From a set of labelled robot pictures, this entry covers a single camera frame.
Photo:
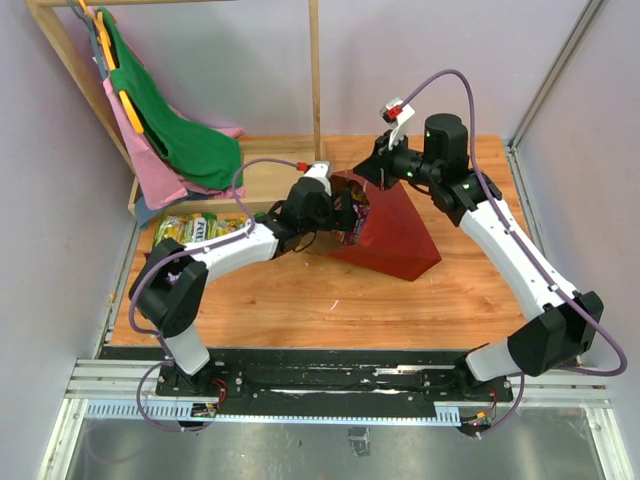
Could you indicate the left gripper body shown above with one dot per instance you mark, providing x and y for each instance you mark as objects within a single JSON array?
[{"x": 328, "y": 219}]

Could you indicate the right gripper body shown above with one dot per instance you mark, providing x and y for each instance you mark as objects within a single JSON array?
[{"x": 412, "y": 164}]

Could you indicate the red brown paper bag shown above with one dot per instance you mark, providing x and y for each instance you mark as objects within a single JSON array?
[{"x": 392, "y": 240}]

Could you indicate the green Fox's candy bag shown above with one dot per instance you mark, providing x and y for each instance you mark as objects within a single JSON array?
[
  {"x": 223, "y": 226},
  {"x": 185, "y": 229}
]

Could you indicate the purple snack bag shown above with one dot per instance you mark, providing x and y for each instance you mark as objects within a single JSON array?
[{"x": 168, "y": 272}]

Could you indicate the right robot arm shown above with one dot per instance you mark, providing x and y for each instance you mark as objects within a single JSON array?
[{"x": 560, "y": 322}]

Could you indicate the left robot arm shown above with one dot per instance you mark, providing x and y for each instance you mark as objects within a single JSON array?
[{"x": 169, "y": 290}]

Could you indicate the wooden clothes rack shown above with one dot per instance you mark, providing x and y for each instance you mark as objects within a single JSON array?
[{"x": 264, "y": 183}]

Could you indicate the green shirt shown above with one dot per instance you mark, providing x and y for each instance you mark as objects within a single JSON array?
[{"x": 197, "y": 152}]

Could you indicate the pink shirt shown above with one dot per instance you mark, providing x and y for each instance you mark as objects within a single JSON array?
[{"x": 160, "y": 184}]

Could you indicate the blue grey cloth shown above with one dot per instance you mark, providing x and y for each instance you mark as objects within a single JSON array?
[{"x": 144, "y": 214}]

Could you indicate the grey hanger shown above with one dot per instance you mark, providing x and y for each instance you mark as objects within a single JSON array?
[{"x": 98, "y": 35}]

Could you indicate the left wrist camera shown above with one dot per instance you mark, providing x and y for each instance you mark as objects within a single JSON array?
[{"x": 317, "y": 172}]

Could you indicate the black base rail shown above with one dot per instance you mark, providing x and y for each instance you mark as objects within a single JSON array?
[{"x": 333, "y": 384}]

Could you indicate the aluminium frame post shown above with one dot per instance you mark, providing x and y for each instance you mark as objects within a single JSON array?
[{"x": 585, "y": 21}]

